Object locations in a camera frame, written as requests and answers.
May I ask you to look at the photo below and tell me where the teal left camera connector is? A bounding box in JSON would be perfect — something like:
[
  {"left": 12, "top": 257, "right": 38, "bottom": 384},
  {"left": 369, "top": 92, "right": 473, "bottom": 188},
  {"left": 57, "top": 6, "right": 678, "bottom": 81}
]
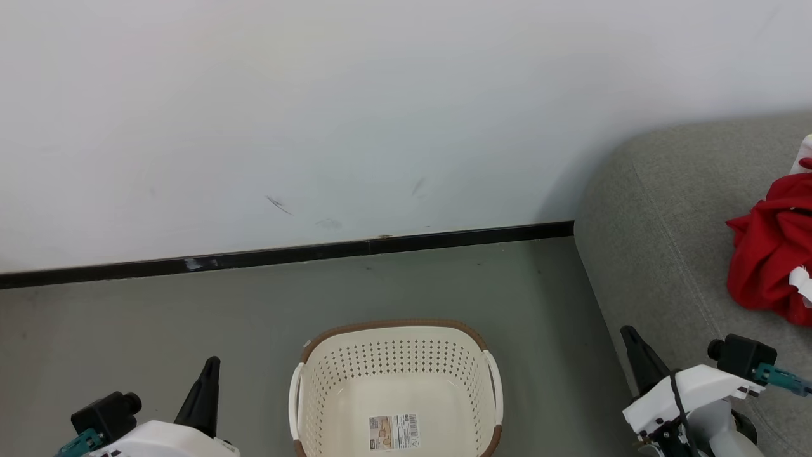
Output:
[{"left": 56, "top": 428, "right": 105, "bottom": 457}]

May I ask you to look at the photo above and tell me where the cream laundry basket brown rim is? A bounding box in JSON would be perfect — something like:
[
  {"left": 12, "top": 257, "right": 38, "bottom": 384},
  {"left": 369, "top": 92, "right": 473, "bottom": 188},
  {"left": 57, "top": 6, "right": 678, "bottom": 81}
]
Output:
[{"left": 289, "top": 319, "right": 505, "bottom": 457}]

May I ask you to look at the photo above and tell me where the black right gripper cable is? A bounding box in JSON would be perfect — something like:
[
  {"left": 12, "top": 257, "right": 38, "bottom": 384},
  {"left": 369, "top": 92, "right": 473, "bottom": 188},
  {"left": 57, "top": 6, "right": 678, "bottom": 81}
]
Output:
[{"left": 669, "top": 371, "right": 698, "bottom": 457}]

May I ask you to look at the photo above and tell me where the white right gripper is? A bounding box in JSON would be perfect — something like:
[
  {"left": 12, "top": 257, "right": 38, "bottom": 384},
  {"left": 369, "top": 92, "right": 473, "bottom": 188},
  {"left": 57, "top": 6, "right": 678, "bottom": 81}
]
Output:
[{"left": 620, "top": 326, "right": 762, "bottom": 440}]

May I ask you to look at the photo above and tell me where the black wall baseboard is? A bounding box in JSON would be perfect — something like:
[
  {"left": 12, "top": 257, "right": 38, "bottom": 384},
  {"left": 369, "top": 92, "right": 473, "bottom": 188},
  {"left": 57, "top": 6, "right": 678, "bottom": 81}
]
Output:
[{"left": 0, "top": 220, "right": 575, "bottom": 290}]

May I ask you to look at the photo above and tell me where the red and white jersey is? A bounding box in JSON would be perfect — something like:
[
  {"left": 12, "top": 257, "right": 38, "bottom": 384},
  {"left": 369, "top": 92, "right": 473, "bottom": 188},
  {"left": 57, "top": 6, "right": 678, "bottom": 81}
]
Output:
[{"left": 725, "top": 133, "right": 812, "bottom": 328}]

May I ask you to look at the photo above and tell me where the teal camera connector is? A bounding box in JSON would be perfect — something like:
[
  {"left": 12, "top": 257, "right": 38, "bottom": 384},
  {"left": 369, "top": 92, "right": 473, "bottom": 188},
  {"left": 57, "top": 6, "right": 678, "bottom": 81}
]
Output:
[
  {"left": 56, "top": 428, "right": 105, "bottom": 457},
  {"left": 755, "top": 363, "right": 812, "bottom": 397}
]

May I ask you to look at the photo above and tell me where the paper label sticker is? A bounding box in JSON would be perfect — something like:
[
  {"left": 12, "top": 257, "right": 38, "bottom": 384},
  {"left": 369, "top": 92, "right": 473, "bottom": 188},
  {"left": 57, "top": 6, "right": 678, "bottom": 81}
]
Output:
[{"left": 369, "top": 414, "right": 421, "bottom": 451}]

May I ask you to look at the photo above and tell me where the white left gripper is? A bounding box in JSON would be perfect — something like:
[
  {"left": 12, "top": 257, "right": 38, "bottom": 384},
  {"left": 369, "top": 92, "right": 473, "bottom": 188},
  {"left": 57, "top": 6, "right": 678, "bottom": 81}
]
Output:
[{"left": 89, "top": 357, "right": 240, "bottom": 457}]

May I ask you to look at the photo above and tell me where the teal right camera connector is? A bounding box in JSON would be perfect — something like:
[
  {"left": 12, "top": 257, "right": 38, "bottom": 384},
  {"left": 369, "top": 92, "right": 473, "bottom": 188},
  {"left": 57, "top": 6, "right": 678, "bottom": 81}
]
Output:
[{"left": 755, "top": 363, "right": 812, "bottom": 397}]

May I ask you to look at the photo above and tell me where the grey fabric sofa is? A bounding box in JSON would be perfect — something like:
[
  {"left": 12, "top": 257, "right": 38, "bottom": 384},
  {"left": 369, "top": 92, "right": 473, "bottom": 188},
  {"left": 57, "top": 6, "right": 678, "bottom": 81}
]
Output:
[{"left": 574, "top": 114, "right": 812, "bottom": 457}]

